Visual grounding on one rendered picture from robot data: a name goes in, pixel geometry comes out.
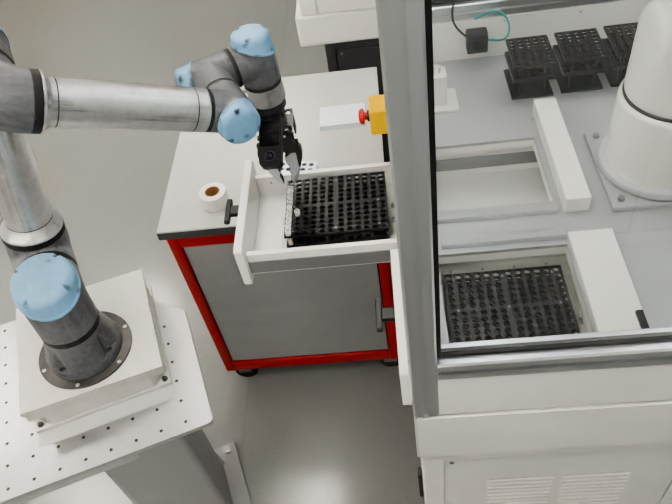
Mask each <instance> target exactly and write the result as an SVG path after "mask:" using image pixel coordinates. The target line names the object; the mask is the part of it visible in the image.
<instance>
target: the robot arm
mask: <svg viewBox="0 0 672 504"><path fill-rule="evenodd" d="M230 41H231V42H230V45H231V46H229V47H227V48H226V49H223V50H221V51H218V52H216V53H213V54H211V55H208V56H206V57H203V58H201V59H198V60H196V61H190V62H189V64H186V65H184V66H182V67H180V68H178V69H176V70H175V73H174V77H175V80H176V83H177V86H169V85H155V84H142V83H128V82H114V81H100V80H86V79H72V78H58V77H49V76H47V75H46V74H45V73H44V72H43V71H42V70H41V69H31V68H23V67H20V66H17V65H15V62H14V59H13V56H12V52H11V49H10V43H9V40H8V37H7V36H6V34H5V33H4V32H3V30H2V29H1V28H0V212H1V215H2V217H3V222H2V223H1V225H0V236H1V239H2V241H3V244H4V246H5V249H6V251H7V254H8V256H9V259H10V262H11V266H12V270H13V275H12V277H11V281H10V292H11V295H12V298H13V301H14V303H15V305H16V307H17V308H18V309H19V311H20V312H21V313H22V314H23V315H24V316H25V317H26V319H27V320H28V321H29V323H30V324H31V326H32V327H33V328H34V330H35V331H36V333H37V334H38V335H39V337H40V338H41V340H42V341H43V345H44V353H45V359H46V362H47V364H48V366H49V367H50V369H51V370H52V371H53V373H54V374H55V375H57V376H58V377H60V378H62V379H66V380H82V379H86V378H89V377H92V376H94V375H97V374H98V373H100V372H102V371H103V370H105V369H106V368H107V367H108V366H109V365H110V364H111V363H112V362H113V361H114V360H115V359H116V357H117V356H118V354H119V352H120V350H121V346H122V333H121V331H120V329H119V328H118V326H117V324H116V323H115V322H114V321H113V320H112V319H111V318H110V317H108V316H107V315H105V314H104V313H102V312H101V311H99V310H98V309H97V307H96V305H95V304H94V302H93V300H92V299H91V297H90V295H89V293H88V291H87V289H86V287H85V285H84V282H83V279H82V276H81V273H80V270H79V267H78V264H77V261H76V258H75V255H74V252H73V249H72V246H71V243H70V237H69V233H68V231H67V228H66V226H65V223H64V220H63V217H62V215H61V214H60V212H59V211H57V210H56V209H54V208H52V207H50V204H49V200H48V197H47V194H46V191H45V188H44V185H43V182H42V179H41V176H40V173H39V169H38V166H37V163H36V160H35V157H34V154H33V151H32V148H31V145H30V142H29V138H28V135H27V134H43V133H44V132H45V131H46V130H47V129H48V128H51V127H54V128H85V129H115V130H146V131H177V132H209V133H219V134H220V135H221V136H222V137H223V138H224V139H225V140H226V141H228V142H230V143H232V144H242V143H246V142H248V141H249V140H251V139H252V138H253V137H254V136H255V135H256V134H257V132H259V135H258V137H257V140H258V141H259V143H257V144H256V147H257V150H258V151H257V155H258V159H259V164H260V166H261V167H262V168H263V169H264V170H267V171H268V172H269V173H270V174H271V175H272V176H273V177H274V178H275V179H276V180H278V181H279V182H280V183H282V184H285V181H284V177H283V175H282V173H281V168H282V167H283V153H285V161H286V163H287V164H288V165H289V172H290V173H291V180H292V181H293V183H295V182H296V181H297V179H298V177H299V173H300V168H301V162H302V155H303V150H302V145H301V143H300V142H299V141H298V138H295V137H294V132H295V134H296V132H297V126H296V122H295V118H294V114H293V110H292V108H287V109H285V106H286V98H285V96H286V93H285V89H284V85H283V81H282V77H281V75H280V70H279V66H278V62H277V58H276V54H275V47H274V45H273V42H272V39H271V37H270V33H269V31H268V29H267V28H266V27H264V26H262V25H260V24H247V25H243V26H241V27H239V28H237V30H235V31H233V32H232V34H231V36H230ZM243 85H244V89H243V91H242V89H241V88H240V87H242V86H243ZM245 93H247V96H246V95H245ZM287 111H289V112H290V114H288V113H287ZM286 113H287V114H286ZM293 128H294V132H293ZM294 138H295V139H294Z"/></svg>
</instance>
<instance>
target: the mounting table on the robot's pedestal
mask: <svg viewBox="0 0 672 504"><path fill-rule="evenodd" d="M154 302H155V307H156V311H157V316H158V320H159V325H160V329H161V334H162V338H163V343H164V347H165V352H166V356H167V361H168V365H169V370H170V374H171V379H172V383H173V384H171V385H172V390H173V394H174V398H173V399H170V400H168V401H165V402H162V403H160V404H157V405H154V406H152V407H149V408H146V409H144V410H141V411H138V412H136V413H133V414H130V415H128V416H125V417H122V418H120V419H117V420H114V421H112V422H109V423H106V424H104V425H101V426H98V427H96V428H93V429H90V430H88V431H85V432H82V433H80V434H77V435H74V436H72V437H69V438H66V439H64V440H61V441H58V442H56V443H53V444H50V445H48V446H45V447H42V448H39V442H38V433H37V432H36V423H35V420H33V421H31V422H29V421H28V420H27V419H26V418H25V417H23V418H22V417H21V416H20V414H19V385H18V356H17V327H16V320H15V321H12V322H9V323H6V324H3V325H0V504H21V503H24V502H26V501H29V500H32V499H34V498H37V497H39V496H42V495H45V494H47V493H50V492H53V491H55V490H58V489H60V488H63V487H66V486H68V485H71V484H73V483H76V482H79V481H81V480H84V479H86V478H89V477H92V476H94V475H97V474H99V473H102V472H105V471H107V470H110V469H112V468H115V467H118V466H120V465H123V464H125V463H128V462H131V461H133V460H136V459H139V456H138V455H137V454H138V453H140V452H143V451H146V450H148V449H151V448H153V447H156V446H159V445H161V444H164V443H166V442H169V441H172V440H174V439H177V438H180V437H182V436H185V435H187V434H190V433H193V432H195V431H198V430H200V429H203V428H206V427H208V426H210V425H212V424H213V422H214V418H213V414H212V410H211V406H210V403H209V399H208V395H207V391H206V387H205V383H204V379H203V376H202V372H201V368H200V364H199V360H198V356H197V353H196V349H195V345H194V341H193V337H192V333H191V329H190V326H189V322H188V318H187V314H186V311H185V310H183V309H180V308H177V307H174V306H171V305H168V304H165V303H162V302H159V301H156V300H154Z"/></svg>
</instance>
